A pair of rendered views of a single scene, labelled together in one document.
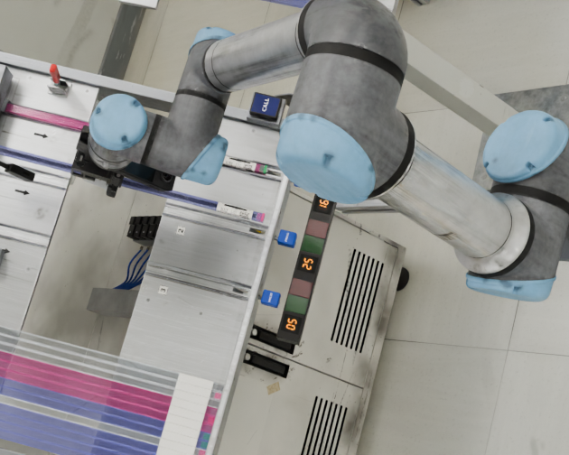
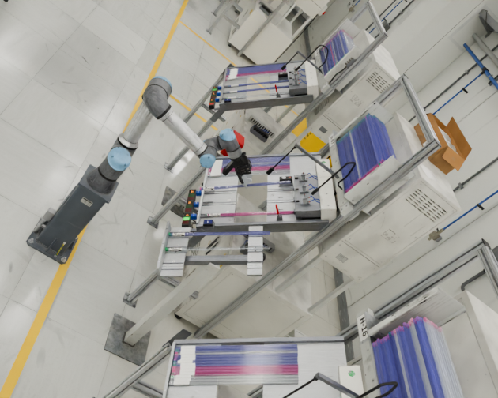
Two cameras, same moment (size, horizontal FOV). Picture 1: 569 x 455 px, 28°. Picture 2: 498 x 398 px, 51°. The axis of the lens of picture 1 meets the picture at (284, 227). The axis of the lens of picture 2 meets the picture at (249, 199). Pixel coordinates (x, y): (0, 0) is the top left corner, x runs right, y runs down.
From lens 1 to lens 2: 293 cm
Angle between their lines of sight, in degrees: 68
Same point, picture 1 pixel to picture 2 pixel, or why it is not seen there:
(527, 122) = (118, 158)
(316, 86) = (161, 82)
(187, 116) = (210, 142)
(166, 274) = (230, 191)
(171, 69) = not seen: outside the picture
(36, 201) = (274, 197)
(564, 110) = (111, 340)
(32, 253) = (271, 187)
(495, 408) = (139, 257)
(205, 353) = (214, 181)
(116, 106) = (226, 132)
